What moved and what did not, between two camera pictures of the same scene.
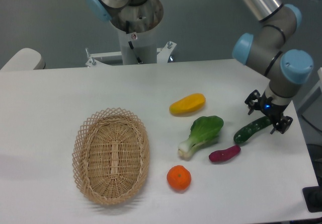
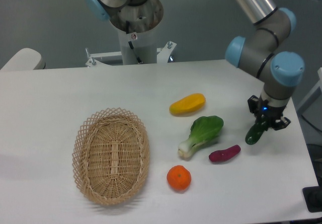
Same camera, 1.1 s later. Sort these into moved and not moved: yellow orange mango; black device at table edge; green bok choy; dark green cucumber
Moved: dark green cucumber
Not moved: green bok choy; black device at table edge; yellow orange mango
